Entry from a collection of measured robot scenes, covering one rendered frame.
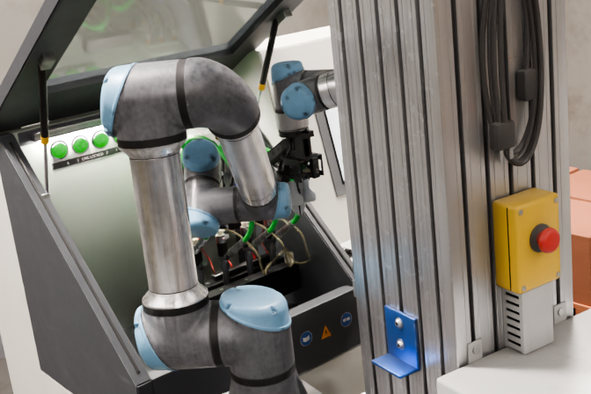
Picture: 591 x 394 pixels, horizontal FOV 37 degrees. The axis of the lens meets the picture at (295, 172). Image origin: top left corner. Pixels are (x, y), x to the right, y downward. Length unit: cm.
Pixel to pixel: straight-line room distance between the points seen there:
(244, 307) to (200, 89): 37
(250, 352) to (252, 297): 9
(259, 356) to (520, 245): 50
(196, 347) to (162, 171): 31
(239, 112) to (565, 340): 62
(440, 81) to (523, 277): 31
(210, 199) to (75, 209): 73
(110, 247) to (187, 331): 100
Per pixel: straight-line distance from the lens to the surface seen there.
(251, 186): 165
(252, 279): 238
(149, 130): 144
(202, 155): 180
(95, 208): 246
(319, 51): 260
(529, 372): 132
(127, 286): 256
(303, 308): 224
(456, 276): 128
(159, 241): 150
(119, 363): 204
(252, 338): 151
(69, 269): 213
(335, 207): 256
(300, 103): 180
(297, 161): 199
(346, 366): 238
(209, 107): 142
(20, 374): 274
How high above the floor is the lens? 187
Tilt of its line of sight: 15 degrees down
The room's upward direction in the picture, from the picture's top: 6 degrees counter-clockwise
